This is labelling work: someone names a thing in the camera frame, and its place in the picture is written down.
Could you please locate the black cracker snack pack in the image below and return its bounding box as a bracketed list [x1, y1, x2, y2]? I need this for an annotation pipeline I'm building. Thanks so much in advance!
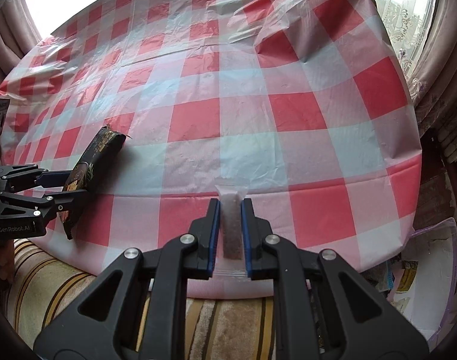
[59, 125, 127, 240]

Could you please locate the pink beige heavy curtain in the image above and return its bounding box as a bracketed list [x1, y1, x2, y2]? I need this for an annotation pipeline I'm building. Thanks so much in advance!
[408, 0, 457, 163]

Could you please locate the red white checkered tablecloth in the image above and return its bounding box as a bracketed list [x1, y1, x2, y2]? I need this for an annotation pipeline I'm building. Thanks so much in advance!
[0, 0, 421, 274]

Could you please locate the white purple-rimmed storage box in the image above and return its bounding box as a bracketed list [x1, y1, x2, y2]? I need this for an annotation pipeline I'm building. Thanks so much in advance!
[388, 218, 457, 350]

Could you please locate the white lace sheer curtain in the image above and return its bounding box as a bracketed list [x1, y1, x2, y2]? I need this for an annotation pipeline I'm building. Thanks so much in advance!
[377, 0, 436, 76]

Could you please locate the striped beige sofa cushion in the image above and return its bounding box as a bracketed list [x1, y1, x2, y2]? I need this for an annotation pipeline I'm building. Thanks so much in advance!
[5, 237, 320, 360]

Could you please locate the small clear brown snack sachet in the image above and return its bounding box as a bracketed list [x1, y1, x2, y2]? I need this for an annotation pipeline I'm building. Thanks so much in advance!
[214, 178, 247, 281]

